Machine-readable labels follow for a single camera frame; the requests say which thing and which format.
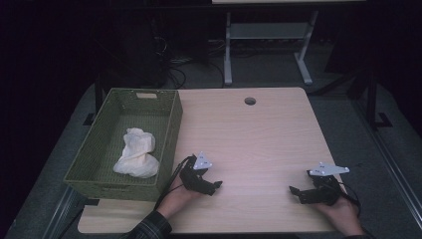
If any aluminium rail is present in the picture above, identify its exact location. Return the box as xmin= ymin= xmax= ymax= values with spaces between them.
xmin=42 ymin=185 xmax=86 ymax=239
xmin=351 ymin=98 xmax=422 ymax=231

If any white cloth with brown print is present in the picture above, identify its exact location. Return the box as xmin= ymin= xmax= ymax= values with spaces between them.
xmin=112 ymin=127 xmax=160 ymax=179

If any green woven basket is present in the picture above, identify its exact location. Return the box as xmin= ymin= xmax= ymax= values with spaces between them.
xmin=63 ymin=87 xmax=184 ymax=202

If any person's left hand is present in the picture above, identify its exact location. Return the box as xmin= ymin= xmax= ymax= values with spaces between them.
xmin=155 ymin=175 xmax=201 ymax=220

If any tangle of floor cables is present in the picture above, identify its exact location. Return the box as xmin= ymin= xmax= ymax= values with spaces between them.
xmin=155 ymin=33 xmax=227 ymax=90

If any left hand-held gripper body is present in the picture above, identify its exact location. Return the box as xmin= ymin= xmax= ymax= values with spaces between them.
xmin=179 ymin=151 xmax=217 ymax=197

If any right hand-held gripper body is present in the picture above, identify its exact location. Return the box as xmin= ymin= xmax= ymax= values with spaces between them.
xmin=307 ymin=161 xmax=350 ymax=206

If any black metal stand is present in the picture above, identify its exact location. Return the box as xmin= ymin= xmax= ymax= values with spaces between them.
xmin=344 ymin=63 xmax=393 ymax=131
xmin=83 ymin=74 xmax=105 ymax=126

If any white metal stand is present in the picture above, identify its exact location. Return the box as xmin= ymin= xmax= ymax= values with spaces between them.
xmin=223 ymin=9 xmax=320 ymax=87

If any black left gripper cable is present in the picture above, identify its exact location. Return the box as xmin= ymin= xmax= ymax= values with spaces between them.
xmin=153 ymin=154 xmax=195 ymax=211

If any person's right hand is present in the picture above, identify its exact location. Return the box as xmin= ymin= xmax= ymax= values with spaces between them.
xmin=312 ymin=190 xmax=365 ymax=237

